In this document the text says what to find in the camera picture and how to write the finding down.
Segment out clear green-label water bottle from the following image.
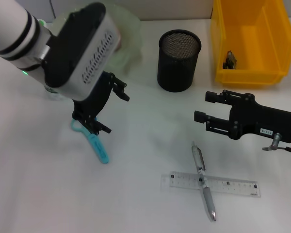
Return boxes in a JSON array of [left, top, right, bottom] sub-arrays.
[[37, 18, 65, 102]]

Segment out right gripper cable with plug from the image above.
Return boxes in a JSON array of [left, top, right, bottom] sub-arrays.
[[261, 133, 291, 156]]

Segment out yellow plastic bin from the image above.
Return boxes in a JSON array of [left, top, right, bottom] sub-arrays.
[[210, 0, 291, 88]]

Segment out silver grey pen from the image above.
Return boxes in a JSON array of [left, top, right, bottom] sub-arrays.
[[191, 141, 217, 222]]

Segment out green glass fruit plate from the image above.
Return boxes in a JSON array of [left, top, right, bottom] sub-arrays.
[[50, 4, 144, 76]]

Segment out blue teal scissors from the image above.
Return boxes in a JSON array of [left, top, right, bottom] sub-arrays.
[[69, 117, 111, 165]]

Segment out clear plastic ruler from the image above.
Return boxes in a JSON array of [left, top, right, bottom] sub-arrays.
[[161, 171, 261, 198]]

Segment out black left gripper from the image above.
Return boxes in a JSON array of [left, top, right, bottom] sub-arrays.
[[71, 69, 131, 136]]

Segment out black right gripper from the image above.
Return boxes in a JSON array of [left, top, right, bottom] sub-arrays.
[[194, 89, 291, 144]]

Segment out black mesh pen holder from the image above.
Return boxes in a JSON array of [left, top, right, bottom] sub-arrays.
[[157, 29, 202, 93]]

